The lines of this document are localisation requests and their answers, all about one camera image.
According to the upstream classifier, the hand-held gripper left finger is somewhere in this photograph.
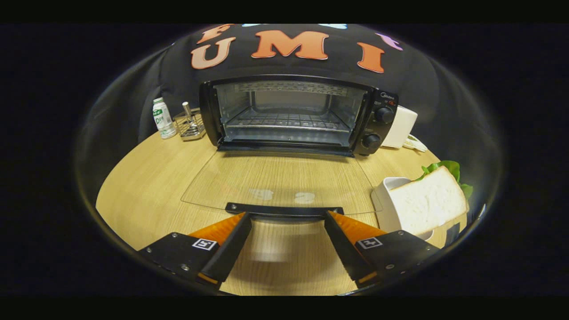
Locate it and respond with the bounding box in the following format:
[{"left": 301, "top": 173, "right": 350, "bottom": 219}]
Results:
[{"left": 139, "top": 212, "right": 252, "bottom": 290}]

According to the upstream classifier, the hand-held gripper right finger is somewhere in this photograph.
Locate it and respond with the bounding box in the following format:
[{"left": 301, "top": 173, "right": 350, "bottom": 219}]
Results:
[{"left": 325, "top": 211, "right": 441, "bottom": 288}]

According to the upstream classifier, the white bread lettuce sandwich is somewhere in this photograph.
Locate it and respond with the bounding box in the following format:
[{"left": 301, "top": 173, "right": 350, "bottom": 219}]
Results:
[{"left": 389, "top": 160, "right": 474, "bottom": 236}]

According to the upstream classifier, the black toaster oven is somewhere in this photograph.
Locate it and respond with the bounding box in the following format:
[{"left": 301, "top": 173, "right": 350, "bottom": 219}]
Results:
[{"left": 181, "top": 75, "right": 399, "bottom": 219}]

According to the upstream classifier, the white pop-up toaster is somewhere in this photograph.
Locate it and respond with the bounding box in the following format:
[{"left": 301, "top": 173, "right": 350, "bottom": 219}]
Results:
[{"left": 381, "top": 106, "right": 419, "bottom": 149}]

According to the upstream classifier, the white slotted plastic tray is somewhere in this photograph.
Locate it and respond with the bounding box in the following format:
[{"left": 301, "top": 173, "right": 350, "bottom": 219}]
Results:
[{"left": 371, "top": 177, "right": 434, "bottom": 242}]

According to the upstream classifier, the white green-label bottle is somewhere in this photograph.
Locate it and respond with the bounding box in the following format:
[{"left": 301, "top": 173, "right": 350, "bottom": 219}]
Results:
[{"left": 152, "top": 97, "right": 177, "bottom": 140}]

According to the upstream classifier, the metal wire basket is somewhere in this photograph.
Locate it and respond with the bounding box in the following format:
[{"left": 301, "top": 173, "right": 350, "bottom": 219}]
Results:
[{"left": 173, "top": 102, "right": 207, "bottom": 142}]

